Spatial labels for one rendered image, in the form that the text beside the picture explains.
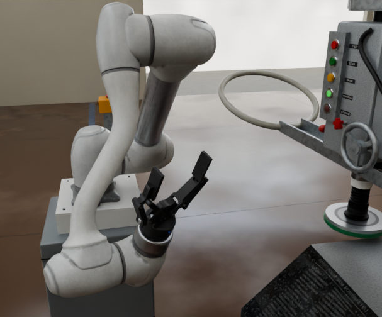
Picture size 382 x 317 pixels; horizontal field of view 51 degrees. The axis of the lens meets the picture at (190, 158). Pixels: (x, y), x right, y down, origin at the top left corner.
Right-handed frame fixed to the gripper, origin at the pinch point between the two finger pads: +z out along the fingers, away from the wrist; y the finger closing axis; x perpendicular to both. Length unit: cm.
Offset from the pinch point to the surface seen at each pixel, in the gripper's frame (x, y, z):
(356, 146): 13, 59, -1
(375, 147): 17, 57, 3
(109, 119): -115, 76, -93
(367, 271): 38, 59, -31
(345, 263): 32, 58, -34
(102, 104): -120, 72, -84
